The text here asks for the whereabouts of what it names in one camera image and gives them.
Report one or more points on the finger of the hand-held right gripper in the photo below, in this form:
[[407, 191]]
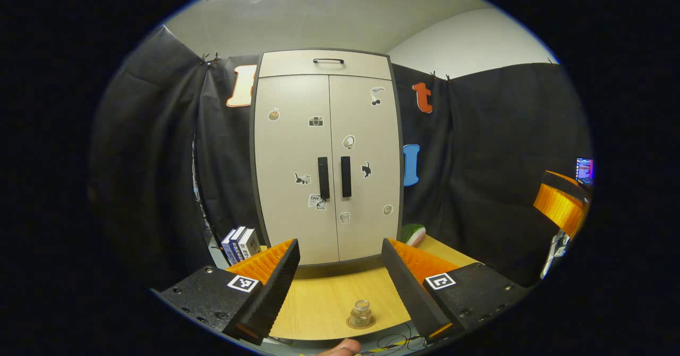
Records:
[[558, 207]]

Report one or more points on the white and grey book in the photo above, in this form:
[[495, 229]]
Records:
[[249, 243]]

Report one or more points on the blue spine book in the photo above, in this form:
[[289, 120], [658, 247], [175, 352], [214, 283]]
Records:
[[228, 249]]

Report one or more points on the white cabinet door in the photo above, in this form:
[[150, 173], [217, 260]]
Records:
[[366, 196], [287, 149]]

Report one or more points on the clear glass bottle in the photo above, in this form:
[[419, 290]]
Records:
[[361, 313]]

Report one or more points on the white cabinet drawer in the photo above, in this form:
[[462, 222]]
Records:
[[297, 65]]

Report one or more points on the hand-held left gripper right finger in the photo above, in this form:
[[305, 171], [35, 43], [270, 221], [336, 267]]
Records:
[[411, 297]]

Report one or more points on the blue and white book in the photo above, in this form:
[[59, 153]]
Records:
[[237, 242]]

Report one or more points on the watermelon slice toy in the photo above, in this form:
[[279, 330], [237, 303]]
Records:
[[411, 235]]

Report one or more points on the white and grey cabinet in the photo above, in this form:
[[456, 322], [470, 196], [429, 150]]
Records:
[[252, 159]]

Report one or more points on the round cork coaster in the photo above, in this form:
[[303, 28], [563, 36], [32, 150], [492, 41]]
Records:
[[348, 322]]

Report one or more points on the lit computer screen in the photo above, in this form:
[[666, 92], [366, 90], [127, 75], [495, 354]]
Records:
[[584, 170]]

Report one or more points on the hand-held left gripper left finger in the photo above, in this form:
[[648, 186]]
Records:
[[273, 297]]

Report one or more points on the black backdrop cloth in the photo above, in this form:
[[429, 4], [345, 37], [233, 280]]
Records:
[[478, 159]]

